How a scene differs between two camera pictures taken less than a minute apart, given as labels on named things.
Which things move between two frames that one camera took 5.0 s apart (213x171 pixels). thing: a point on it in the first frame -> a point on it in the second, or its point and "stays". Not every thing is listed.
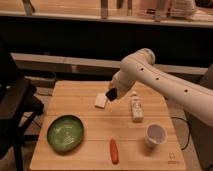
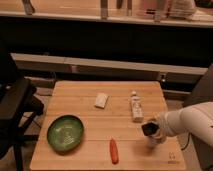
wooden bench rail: x=45 y=63 stays
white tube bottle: x=137 y=107 stays
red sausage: x=114 y=151 stays
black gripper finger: x=111 y=94 -> x=150 y=128
